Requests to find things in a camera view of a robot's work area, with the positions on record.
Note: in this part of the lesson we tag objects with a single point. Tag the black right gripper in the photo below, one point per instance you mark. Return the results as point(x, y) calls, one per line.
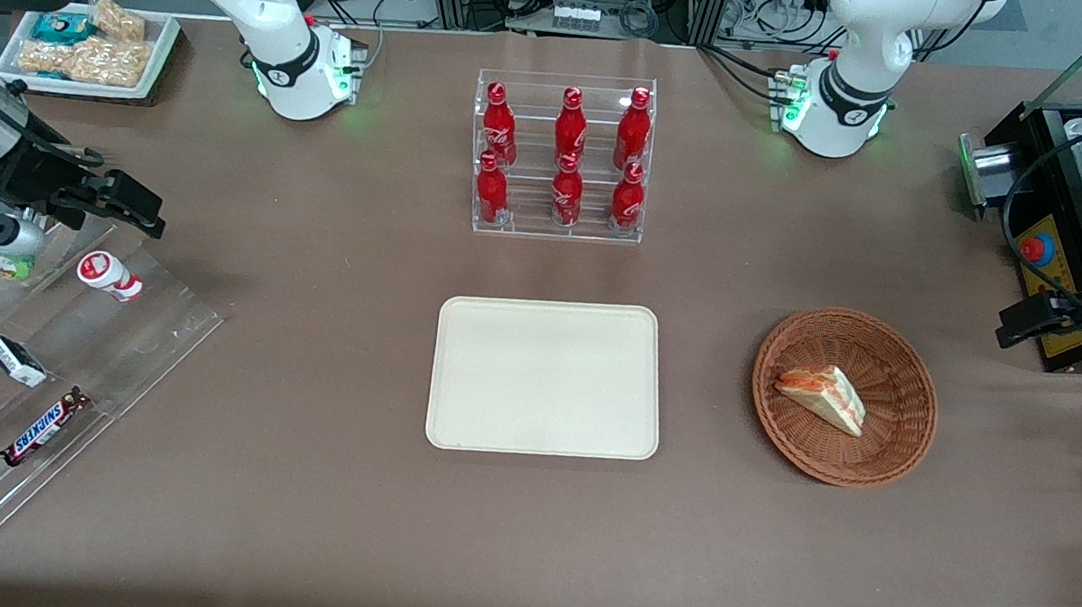
point(34, 170)

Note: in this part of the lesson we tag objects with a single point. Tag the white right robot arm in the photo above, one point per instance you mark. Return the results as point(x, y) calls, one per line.
point(271, 4)

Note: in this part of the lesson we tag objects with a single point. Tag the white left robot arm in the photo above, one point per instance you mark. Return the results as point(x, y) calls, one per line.
point(861, 36)

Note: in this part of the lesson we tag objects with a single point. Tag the white snack tray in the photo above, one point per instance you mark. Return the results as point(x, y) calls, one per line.
point(157, 52)

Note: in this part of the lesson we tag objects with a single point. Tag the brown wicker basket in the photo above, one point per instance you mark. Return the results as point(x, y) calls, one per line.
point(896, 421)

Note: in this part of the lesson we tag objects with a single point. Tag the triangular wrapped sandwich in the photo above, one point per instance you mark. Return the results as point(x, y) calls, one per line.
point(823, 394)

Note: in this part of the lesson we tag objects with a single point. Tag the beige plastic tray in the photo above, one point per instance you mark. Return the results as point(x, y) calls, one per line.
point(543, 379)

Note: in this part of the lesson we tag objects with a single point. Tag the white red yogurt bottle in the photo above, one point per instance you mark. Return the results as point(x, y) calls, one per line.
point(107, 273)

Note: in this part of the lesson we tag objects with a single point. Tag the black food warmer machine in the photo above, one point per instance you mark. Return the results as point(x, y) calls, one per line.
point(1061, 238)

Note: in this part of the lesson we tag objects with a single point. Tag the clear acrylic stepped display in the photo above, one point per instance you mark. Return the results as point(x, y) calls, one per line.
point(145, 342)

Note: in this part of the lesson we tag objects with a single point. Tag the clear bag of crackers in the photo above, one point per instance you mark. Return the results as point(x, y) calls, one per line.
point(118, 20)
point(44, 57)
point(112, 60)

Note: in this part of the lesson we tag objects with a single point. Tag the black white snack bar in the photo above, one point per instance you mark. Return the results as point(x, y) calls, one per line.
point(16, 361)

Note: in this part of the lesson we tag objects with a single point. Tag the teal snack pack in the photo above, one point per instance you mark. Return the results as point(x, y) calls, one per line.
point(62, 27)

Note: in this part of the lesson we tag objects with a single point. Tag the Snickers chocolate bar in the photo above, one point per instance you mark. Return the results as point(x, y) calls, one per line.
point(43, 429)

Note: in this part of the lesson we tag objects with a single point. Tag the red cola bottle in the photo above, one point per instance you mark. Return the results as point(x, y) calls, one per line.
point(571, 126)
point(627, 197)
point(498, 123)
point(567, 194)
point(491, 190)
point(633, 127)

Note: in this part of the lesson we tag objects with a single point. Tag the clear acrylic bottle rack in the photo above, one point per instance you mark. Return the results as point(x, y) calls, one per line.
point(525, 213)

